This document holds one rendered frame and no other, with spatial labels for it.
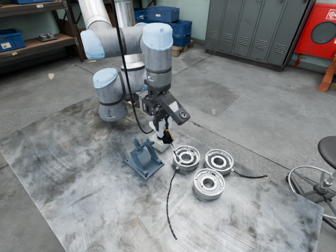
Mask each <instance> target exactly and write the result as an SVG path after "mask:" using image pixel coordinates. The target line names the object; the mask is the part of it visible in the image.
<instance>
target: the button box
mask: <svg viewBox="0 0 336 252"><path fill-rule="evenodd" d="M149 139H150V142H154V144H153V145H152V147H154V148H155V149H157V150H158V151H160V152H161V153H162V152H163V151H165V150H166V149H167V148H168V147H169V144H163V141H162V139H161V138H160V137H158V136H157V135H156V133H155V134H154V135H152V136H151V137H150V138H149Z"/></svg>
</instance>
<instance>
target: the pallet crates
mask: <svg viewBox="0 0 336 252"><path fill-rule="evenodd" d="M152 7H153V8H152ZM146 8H147V15H146V16H142V17H138V18H137V23H146V24H151V23H163V24H168V25H169V26H170V27H171V29H172V39H173V44H172V56H174V57H178V56H179V54H180V52H186V51H187V49H188V47H189V48H193V47H194V40H191V33H192V32H191V31H192V21H188V20H181V19H179V17H180V7H172V6H161V5H155V6H151V7H146ZM143 17H144V19H141V18H143Z"/></svg>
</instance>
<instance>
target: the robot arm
mask: <svg viewBox="0 0 336 252"><path fill-rule="evenodd" d="M78 2H79V6H80V9H81V13H82V16H83V20H84V24H85V27H86V31H82V32H81V33H80V36H81V39H82V43H83V47H84V50H85V54H86V56H87V58H88V59H90V60H97V59H105V58H112V57H119V56H122V55H121V50H120V45H119V40H118V35H117V30H116V28H113V27H112V24H111V22H110V19H109V16H108V14H107V11H106V8H105V5H104V3H103V0H78ZM114 3H115V9H116V14H117V20H118V25H119V31H120V36H121V42H122V47H123V53H124V58H125V63H126V69H127V74H128V79H129V84H130V89H131V93H132V94H133V93H138V92H142V91H146V90H147V91H148V94H147V95H145V97H143V98H142V99H141V101H142V110H143V112H145V113H146V114H148V115H149V116H154V117H153V119H152V121H150V122H149V125H150V127H151V128H153V129H154V130H155V131H156V133H157V135H158V136H159V137H160V138H162V137H163V136H164V129H163V127H164V124H165V130H170V128H171V126H172V123H173V121H175V122H176V123H177V125H178V126H181V125H183V124H184V123H185V122H186V121H187V120H188V119H189V118H190V117H191V116H190V114H189V113H188V112H187V111H186V110H185V109H184V108H183V106H182V105H181V104H180V103H179V102H178V101H177V99H176V98H175V97H174V96H173V95H172V94H171V93H170V91H169V89H170V88H171V82H172V48H173V38H172V28H171V26H170V25H168V24H164V23H149V24H147V23H143V22H141V23H137V24H136V22H135V15H134V8H133V0H114ZM142 53H143V54H144V57H145V64H144V63H143V62H142V61H141V56H140V54H142ZM93 83H94V87H95V90H96V94H97V97H98V101H99V110H98V113H99V117H100V118H101V119H102V120H104V121H107V122H115V121H119V120H121V119H123V118H124V117H125V116H126V115H127V114H128V107H127V105H126V104H125V102H124V101H123V98H122V95H128V94H129V89H128V85H127V80H126V75H125V70H124V65H123V64H122V65H121V71H117V70H116V69H115V68H105V69H102V70H100V71H98V72H97V73H95V74H94V76H93ZM144 104H145V109H144Z"/></svg>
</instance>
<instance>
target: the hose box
mask: <svg viewBox="0 0 336 252"><path fill-rule="evenodd" d="M294 52H296V53H300V54H299V56H298V58H297V61H296V62H295V65H294V66H293V67H295V68H298V64H300V62H299V61H300V60H301V58H302V59H306V58H303V57H302V56H303V54H306V55H311V56H316V57H321V58H326V59H331V60H333V58H334V55H335V53H336V4H332V3H318V2H317V3H315V4H314V6H313V8H312V10H311V13H310V15H309V17H308V20H307V22H306V24H305V27H304V29H303V31H302V33H301V36H300V38H299V40H298V43H297V45H296V47H295V50H294Z"/></svg>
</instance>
